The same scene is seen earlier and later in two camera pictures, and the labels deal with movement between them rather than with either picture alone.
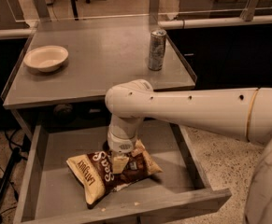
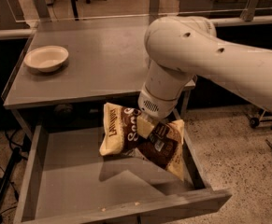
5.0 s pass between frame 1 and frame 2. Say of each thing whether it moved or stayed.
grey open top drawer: stayed
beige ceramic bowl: stayed
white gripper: moved
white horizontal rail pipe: stayed
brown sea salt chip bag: moved
